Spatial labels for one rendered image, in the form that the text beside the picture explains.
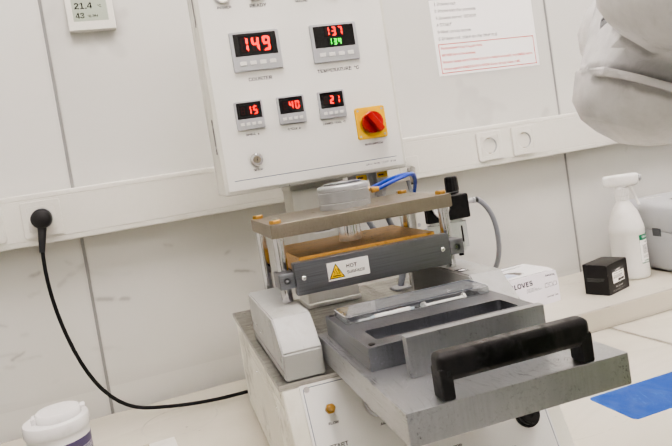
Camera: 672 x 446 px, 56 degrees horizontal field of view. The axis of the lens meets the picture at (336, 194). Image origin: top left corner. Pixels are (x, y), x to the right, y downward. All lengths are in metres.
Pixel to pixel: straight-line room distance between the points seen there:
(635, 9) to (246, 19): 0.76
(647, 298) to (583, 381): 0.91
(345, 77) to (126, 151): 0.50
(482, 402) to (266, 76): 0.69
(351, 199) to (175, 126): 0.56
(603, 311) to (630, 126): 0.93
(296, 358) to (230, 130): 0.44
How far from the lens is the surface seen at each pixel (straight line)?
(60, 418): 0.99
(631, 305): 1.50
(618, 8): 0.47
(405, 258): 0.90
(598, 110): 0.55
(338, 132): 1.11
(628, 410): 1.08
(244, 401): 1.31
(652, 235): 1.73
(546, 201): 1.74
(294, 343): 0.79
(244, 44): 1.09
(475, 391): 0.58
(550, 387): 0.61
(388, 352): 0.65
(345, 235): 0.96
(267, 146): 1.08
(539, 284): 1.49
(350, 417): 0.80
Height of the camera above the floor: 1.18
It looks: 3 degrees down
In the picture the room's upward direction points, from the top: 9 degrees counter-clockwise
